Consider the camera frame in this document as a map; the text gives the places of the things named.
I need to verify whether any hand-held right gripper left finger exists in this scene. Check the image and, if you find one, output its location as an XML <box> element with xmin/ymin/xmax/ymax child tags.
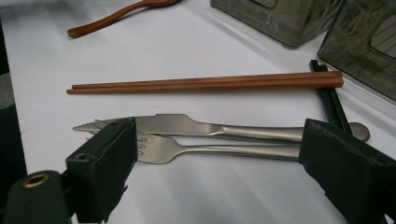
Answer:
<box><xmin>64</xmin><ymin>117</ymin><xmax>139</xmax><ymax>224</ymax></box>

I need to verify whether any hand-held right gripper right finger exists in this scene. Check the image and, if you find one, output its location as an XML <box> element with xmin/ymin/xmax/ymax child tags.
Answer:
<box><xmin>298</xmin><ymin>118</ymin><xmax>396</xmax><ymax>224</ymax></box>

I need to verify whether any steel fork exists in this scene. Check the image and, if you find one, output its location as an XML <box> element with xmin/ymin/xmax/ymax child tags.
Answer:
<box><xmin>135</xmin><ymin>132</ymin><xmax>303</xmax><ymax>165</ymax></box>

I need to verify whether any steel table knife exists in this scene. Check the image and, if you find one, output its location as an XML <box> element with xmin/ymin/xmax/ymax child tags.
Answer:
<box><xmin>72</xmin><ymin>113</ymin><xmax>372</xmax><ymax>144</ymax></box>

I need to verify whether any smoky clear plastic bin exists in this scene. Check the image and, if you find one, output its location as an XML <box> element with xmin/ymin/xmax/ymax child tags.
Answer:
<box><xmin>317</xmin><ymin>0</ymin><xmax>396</xmax><ymax>102</ymax></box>
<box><xmin>209</xmin><ymin>0</ymin><xmax>345</xmax><ymax>50</ymax></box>

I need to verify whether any brown wooden spoon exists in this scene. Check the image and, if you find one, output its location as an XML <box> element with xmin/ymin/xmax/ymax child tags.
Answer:
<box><xmin>66</xmin><ymin>0</ymin><xmax>183</xmax><ymax>39</ymax></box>

